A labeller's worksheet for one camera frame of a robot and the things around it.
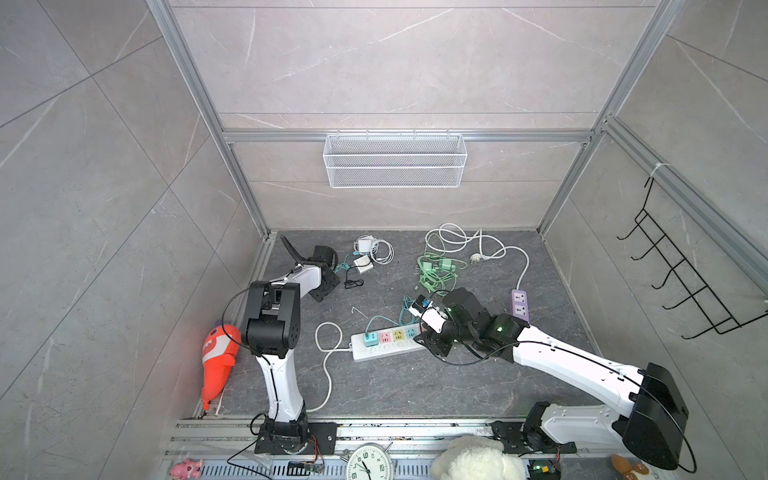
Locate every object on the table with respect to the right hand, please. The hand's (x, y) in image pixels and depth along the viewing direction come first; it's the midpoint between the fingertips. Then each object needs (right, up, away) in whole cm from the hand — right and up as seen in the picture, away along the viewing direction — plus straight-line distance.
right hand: (420, 328), depth 78 cm
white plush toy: (+7, -18, -23) cm, 31 cm away
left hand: (-30, +11, +25) cm, 41 cm away
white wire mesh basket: (-7, +52, +23) cm, 57 cm away
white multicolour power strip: (-8, -7, +10) cm, 14 cm away
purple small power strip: (+34, +3, +18) cm, 39 cm away
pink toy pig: (-55, -30, -11) cm, 64 cm away
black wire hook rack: (+61, +8, -16) cm, 63 cm away
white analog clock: (-13, -28, -11) cm, 33 cm away
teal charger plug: (-14, -5, +6) cm, 15 cm away
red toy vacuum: (-56, -8, +3) cm, 57 cm away
